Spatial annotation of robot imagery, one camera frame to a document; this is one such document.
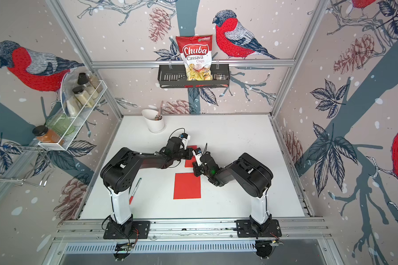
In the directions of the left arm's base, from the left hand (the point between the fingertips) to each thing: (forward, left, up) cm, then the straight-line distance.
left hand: (198, 148), depth 96 cm
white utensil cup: (+18, +30, 0) cm, 34 cm away
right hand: (-7, +3, -6) cm, 9 cm away
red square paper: (-20, +6, -6) cm, 22 cm away
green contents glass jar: (-6, +59, +29) cm, 66 cm away
